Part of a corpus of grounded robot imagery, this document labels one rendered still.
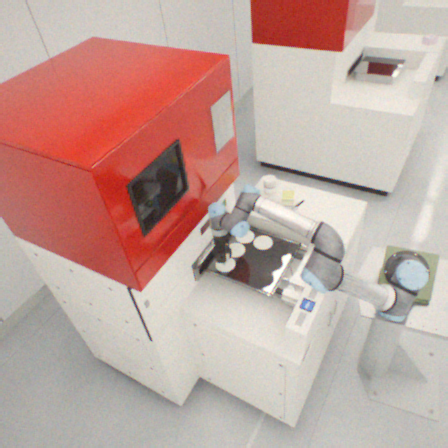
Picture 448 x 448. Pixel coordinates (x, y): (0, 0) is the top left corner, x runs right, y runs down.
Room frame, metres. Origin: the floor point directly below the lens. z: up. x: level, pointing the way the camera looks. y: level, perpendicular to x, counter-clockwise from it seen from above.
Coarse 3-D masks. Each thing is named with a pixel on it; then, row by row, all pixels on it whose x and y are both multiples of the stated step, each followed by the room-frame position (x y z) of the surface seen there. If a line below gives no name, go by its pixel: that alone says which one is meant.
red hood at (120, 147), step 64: (64, 64) 1.72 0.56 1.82; (128, 64) 1.63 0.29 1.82; (192, 64) 1.55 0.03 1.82; (0, 128) 1.23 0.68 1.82; (64, 128) 1.17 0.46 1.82; (128, 128) 1.12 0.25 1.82; (192, 128) 1.33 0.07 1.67; (0, 192) 1.29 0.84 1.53; (64, 192) 1.04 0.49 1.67; (128, 192) 1.02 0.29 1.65; (192, 192) 1.27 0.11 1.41; (64, 256) 1.17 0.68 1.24; (128, 256) 0.94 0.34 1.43
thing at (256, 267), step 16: (272, 240) 1.42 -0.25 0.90; (240, 256) 1.34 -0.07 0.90; (256, 256) 1.33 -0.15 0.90; (272, 256) 1.31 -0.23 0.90; (288, 256) 1.30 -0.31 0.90; (224, 272) 1.25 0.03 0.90; (240, 272) 1.24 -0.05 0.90; (256, 272) 1.22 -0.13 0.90; (272, 272) 1.21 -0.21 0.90; (256, 288) 1.13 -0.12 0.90; (272, 288) 1.11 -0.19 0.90
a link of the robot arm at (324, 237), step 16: (240, 192) 1.26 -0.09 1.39; (256, 192) 1.24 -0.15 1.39; (240, 208) 1.21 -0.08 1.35; (256, 208) 1.19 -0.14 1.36; (272, 208) 1.16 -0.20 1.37; (288, 208) 1.15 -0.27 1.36; (288, 224) 1.09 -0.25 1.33; (304, 224) 1.07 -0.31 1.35; (320, 224) 1.05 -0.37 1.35; (320, 240) 1.00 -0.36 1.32; (336, 240) 0.98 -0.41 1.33; (336, 256) 0.94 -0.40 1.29
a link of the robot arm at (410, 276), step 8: (400, 264) 1.01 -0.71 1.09; (408, 264) 0.99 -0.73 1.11; (416, 264) 0.98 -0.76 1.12; (400, 272) 0.97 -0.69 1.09; (408, 272) 0.96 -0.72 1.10; (416, 272) 0.95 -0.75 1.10; (424, 272) 0.95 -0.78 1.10; (392, 280) 0.98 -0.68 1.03; (400, 280) 0.94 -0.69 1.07; (408, 280) 0.94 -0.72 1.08; (416, 280) 0.93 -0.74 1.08; (424, 280) 0.92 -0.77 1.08; (400, 288) 0.93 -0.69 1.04; (408, 288) 0.91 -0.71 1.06; (416, 288) 0.91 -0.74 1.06; (416, 296) 0.91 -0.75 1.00
